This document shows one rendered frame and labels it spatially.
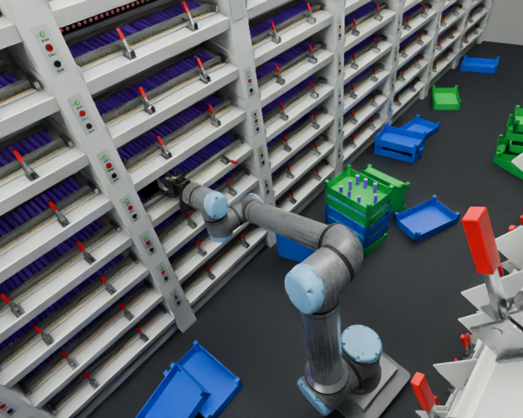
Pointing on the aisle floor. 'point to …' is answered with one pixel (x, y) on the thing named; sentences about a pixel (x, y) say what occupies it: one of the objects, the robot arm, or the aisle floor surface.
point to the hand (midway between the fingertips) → (162, 182)
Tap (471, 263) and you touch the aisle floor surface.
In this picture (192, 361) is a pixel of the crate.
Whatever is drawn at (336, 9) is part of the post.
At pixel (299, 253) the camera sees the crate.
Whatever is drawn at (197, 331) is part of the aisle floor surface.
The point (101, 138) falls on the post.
